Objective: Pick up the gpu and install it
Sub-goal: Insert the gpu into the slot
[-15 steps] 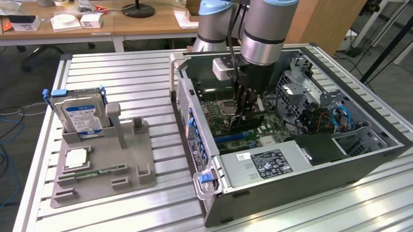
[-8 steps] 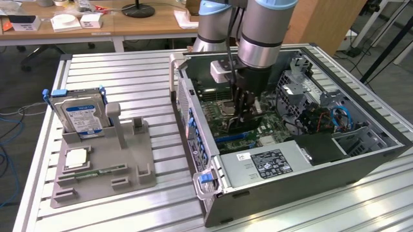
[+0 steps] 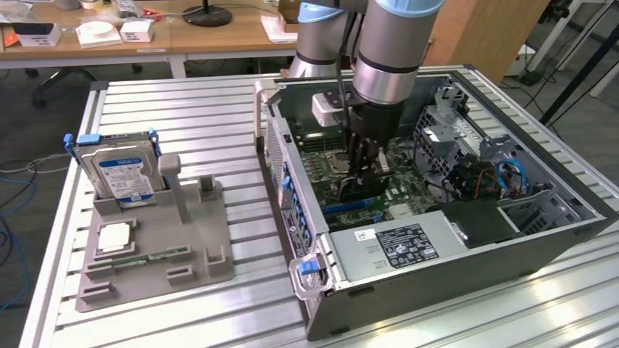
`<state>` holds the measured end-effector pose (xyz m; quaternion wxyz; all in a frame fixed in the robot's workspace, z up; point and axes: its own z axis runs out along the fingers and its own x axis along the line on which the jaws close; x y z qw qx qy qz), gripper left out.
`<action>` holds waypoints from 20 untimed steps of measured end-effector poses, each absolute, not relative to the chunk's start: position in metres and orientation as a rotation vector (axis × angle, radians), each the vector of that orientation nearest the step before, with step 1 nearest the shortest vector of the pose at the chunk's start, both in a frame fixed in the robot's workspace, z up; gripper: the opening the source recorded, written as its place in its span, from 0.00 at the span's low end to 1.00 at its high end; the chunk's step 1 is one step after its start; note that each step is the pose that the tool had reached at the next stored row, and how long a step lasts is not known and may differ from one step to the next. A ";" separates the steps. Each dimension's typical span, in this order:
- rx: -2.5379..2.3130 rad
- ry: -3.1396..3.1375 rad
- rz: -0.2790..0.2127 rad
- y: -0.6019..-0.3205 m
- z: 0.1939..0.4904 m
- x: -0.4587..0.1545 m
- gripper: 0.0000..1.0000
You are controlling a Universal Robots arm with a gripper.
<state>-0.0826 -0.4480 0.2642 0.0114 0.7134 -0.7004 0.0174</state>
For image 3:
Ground hard disk in blue caddy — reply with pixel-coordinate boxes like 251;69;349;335
61;126;161;210

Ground silver CPU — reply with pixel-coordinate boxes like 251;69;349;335
96;223;132;253

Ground white box with round insert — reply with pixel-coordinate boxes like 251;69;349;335
76;20;125;49

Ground orange flat box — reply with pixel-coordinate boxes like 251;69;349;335
0;25;20;52

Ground green motherboard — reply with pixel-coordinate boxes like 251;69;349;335
289;119;439;233

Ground black office chair base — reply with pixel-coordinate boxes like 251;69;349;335
22;63;145;109

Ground wooden desk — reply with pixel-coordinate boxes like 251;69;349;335
0;0;435;79

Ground blue floor cable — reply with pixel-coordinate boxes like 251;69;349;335
0;175;38;312

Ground clear plastic bag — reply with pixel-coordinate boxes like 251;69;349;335
99;0;161;19

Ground CPU socket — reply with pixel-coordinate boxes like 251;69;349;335
324;150;349;178

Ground black slanted pole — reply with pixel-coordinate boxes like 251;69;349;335
539;54;619;126

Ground metal disk bay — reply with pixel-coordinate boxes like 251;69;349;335
496;188;599;236
413;104;484;175

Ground white table frame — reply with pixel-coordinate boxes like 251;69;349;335
524;0;619;98

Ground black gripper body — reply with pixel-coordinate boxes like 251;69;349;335
347;101;404;145

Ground white box with black lid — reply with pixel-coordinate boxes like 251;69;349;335
12;22;63;48

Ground green RAM stick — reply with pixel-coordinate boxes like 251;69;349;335
89;248;189;271

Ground open black PC case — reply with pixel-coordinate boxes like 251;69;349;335
253;70;619;342

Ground wooden cabinet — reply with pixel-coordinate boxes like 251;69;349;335
420;0;552;86

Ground grey power supply unit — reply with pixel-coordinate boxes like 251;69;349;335
328;212;473;283

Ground black round lamp base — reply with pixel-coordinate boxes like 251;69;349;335
181;0;233;28

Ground black RAM slot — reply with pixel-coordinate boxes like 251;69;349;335
299;130;349;144
300;139;349;152

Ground blue expansion slot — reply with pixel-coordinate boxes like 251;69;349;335
321;199;371;215

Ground small white box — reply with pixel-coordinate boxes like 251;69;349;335
119;20;156;43

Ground grey parts rack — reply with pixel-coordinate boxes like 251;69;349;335
76;152;237;315

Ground blue wire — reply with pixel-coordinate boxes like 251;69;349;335
492;158;532;199

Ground black camera cable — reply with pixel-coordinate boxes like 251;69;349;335
335;10;361;141

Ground cardboard box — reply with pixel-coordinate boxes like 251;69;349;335
279;0;301;25

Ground blue card retainer clips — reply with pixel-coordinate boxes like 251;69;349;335
280;162;313;254

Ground graphics card with metal bracket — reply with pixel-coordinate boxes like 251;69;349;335
336;175;391;204

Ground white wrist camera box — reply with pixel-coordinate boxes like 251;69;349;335
311;92;353;128

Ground white paper booklet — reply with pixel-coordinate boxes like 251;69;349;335
260;14;300;44

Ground silver chipset heatsink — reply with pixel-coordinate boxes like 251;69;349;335
385;203;417;219

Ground white floor cable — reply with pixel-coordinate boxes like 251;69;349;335
0;154;72;174

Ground red wire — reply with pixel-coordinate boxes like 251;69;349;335
472;168;492;199

